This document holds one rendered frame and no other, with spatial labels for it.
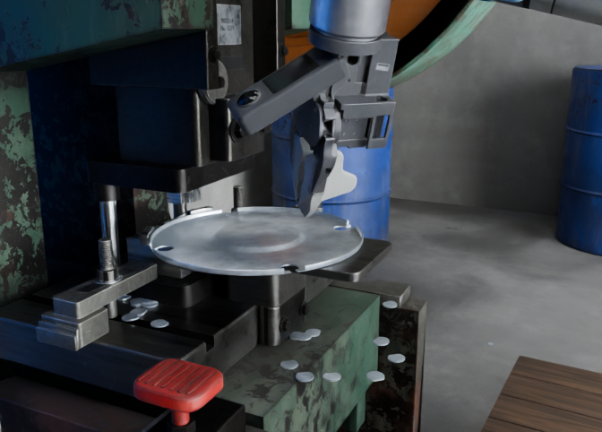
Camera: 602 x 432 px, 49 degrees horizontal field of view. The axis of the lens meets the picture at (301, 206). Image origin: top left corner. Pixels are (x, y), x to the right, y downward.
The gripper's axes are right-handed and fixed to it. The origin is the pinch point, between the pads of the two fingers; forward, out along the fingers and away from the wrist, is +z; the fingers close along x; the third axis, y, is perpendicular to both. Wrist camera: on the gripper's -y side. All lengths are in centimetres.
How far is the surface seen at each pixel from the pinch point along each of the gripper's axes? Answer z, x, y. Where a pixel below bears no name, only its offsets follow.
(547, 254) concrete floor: 137, 134, 202
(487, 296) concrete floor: 127, 105, 142
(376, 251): 10.3, 2.7, 13.1
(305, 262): 9.8, 2.1, 2.7
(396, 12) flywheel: -10.2, 37.8, 30.8
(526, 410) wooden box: 56, 5, 56
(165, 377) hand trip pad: 6.2, -15.3, -18.4
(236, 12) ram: -13.2, 27.2, -0.1
